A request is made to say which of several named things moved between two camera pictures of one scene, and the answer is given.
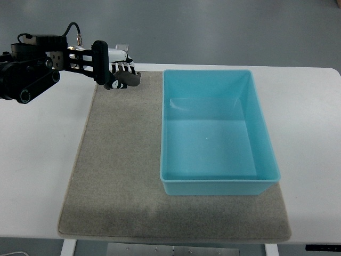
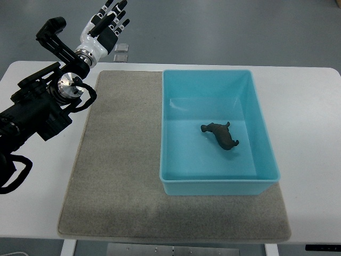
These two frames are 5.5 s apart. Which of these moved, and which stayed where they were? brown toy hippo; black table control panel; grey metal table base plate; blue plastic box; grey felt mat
Moved: brown toy hippo
Stayed: blue plastic box; grey metal table base plate; grey felt mat; black table control panel
